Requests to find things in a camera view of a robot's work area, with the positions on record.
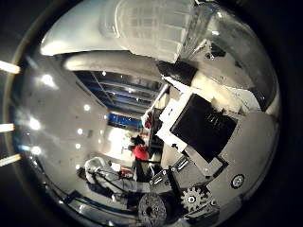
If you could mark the red and white object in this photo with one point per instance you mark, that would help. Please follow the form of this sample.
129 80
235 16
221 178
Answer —
147 119

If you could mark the person in red top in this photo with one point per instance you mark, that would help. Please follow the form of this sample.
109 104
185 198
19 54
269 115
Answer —
140 153

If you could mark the blue window panel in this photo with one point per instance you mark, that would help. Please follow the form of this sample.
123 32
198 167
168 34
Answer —
124 120

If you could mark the white chair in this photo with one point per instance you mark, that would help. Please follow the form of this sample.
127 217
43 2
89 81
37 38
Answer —
94 165

